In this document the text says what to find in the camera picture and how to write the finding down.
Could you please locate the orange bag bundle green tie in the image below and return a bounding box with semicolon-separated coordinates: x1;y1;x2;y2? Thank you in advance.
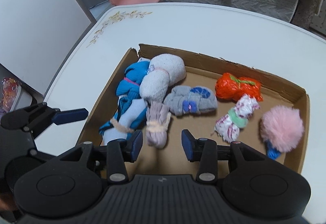
215;72;263;102

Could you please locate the light blue sock bundle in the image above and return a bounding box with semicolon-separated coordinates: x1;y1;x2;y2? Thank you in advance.
99;95;148;147

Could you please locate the pink pompom blue sock bundle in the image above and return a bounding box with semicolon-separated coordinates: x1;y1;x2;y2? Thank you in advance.
260;106;305;160

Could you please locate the patterned bag bundle green band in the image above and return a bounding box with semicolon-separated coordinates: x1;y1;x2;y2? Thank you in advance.
211;94;260;143

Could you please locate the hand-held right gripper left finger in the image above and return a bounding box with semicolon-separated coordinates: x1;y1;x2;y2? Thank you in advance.
58;130;143;184

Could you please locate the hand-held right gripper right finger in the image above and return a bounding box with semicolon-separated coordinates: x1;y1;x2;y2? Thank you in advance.
181;129;266;184

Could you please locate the mauve sock bundle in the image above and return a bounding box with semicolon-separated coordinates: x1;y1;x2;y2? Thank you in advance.
146;102;172;148

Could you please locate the grey sock bundle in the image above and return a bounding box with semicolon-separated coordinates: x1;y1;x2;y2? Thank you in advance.
163;85;218;115

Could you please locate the white sock bundle pink tie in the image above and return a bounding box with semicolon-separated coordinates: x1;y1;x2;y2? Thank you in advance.
140;53;187;106

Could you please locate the bright blue sock bundle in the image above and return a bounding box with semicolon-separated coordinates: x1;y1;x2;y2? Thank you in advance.
117;58;151;101

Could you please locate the colourful printed packet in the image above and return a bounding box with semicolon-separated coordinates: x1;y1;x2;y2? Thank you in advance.
0;77;23;112

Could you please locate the shallow cardboard box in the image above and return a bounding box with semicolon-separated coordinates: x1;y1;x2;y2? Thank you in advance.
76;43;310;181

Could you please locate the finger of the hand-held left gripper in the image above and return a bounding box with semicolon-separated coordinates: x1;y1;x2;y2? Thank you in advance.
29;148;62;163
1;102;89;138

